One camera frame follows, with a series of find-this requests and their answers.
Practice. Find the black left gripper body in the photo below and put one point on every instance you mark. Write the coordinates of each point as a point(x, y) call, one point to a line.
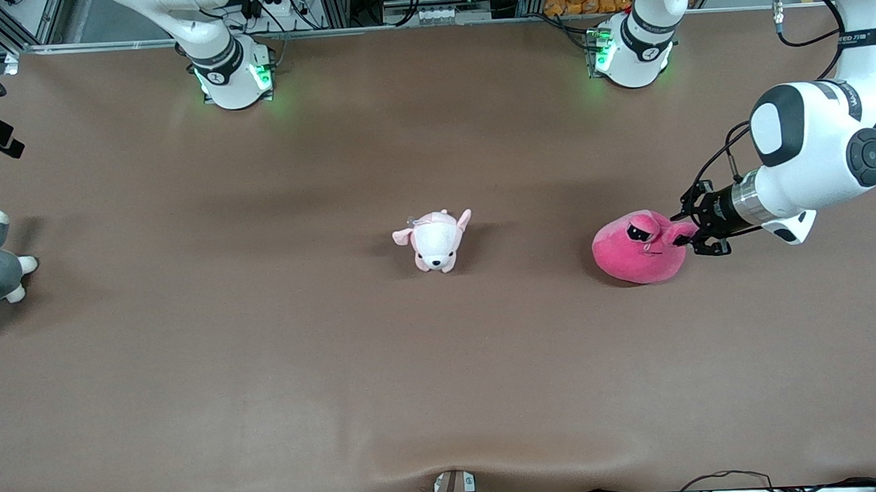
point(718, 215)

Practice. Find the pink blob plush toy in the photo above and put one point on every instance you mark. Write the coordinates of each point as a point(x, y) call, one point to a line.
point(635, 263)

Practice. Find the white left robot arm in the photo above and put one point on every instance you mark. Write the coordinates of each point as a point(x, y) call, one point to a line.
point(811, 148)

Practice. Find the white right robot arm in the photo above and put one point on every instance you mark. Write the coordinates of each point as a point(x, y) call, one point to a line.
point(215, 56)

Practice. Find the white pink dog plush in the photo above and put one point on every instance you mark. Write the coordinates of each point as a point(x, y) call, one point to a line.
point(438, 242)

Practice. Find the white power strip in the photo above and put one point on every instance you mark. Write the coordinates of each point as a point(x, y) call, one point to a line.
point(439, 14)

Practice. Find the aluminium table edge rail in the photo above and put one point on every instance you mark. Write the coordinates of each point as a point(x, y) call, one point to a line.
point(436, 26)

